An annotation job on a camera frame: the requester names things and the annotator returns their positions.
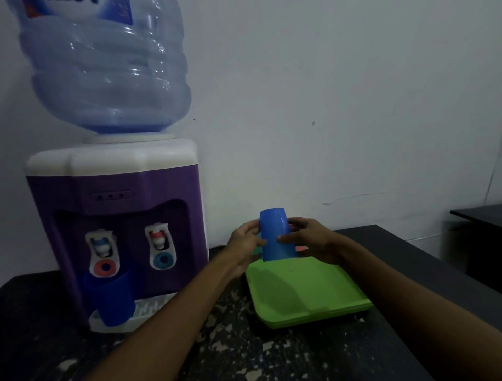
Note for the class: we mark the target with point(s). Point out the blue-capped dispenser tap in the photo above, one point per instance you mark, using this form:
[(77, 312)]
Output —
[(101, 245)]

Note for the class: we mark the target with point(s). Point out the person's left thumb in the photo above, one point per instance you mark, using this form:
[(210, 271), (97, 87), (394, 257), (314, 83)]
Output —
[(259, 243)]

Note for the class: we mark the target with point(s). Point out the person's right thumb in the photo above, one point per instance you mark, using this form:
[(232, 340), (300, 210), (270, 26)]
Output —
[(289, 237)]

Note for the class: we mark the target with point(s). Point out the purple white water dispenser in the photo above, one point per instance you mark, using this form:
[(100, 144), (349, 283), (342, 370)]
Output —
[(117, 184)]

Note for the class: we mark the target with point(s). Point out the blue plastic cup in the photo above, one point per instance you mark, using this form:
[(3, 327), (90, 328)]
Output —
[(275, 235), (113, 298)]

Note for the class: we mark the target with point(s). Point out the person's left hand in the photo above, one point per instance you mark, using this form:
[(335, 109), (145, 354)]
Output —
[(243, 245)]

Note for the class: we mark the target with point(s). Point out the person's left forearm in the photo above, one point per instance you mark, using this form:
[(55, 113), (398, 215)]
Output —
[(157, 333)]

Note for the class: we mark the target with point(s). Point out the person's right hand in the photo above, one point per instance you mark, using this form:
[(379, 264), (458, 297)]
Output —
[(313, 239)]

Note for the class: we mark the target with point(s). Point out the clear blue water jug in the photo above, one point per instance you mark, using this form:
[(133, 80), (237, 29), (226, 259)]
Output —
[(106, 70)]

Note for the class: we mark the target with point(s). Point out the white drip tray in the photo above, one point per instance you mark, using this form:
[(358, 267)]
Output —
[(133, 310)]

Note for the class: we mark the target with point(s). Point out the black side table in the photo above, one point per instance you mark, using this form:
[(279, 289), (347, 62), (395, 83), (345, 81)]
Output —
[(480, 235)]

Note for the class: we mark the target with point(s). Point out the red-capped dispenser tap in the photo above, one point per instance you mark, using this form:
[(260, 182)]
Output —
[(160, 243)]

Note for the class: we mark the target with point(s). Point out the green plastic tray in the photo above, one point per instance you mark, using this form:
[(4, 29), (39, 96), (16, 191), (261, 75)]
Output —
[(302, 290)]

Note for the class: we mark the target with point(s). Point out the person's right forearm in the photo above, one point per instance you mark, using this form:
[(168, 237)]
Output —
[(423, 310)]

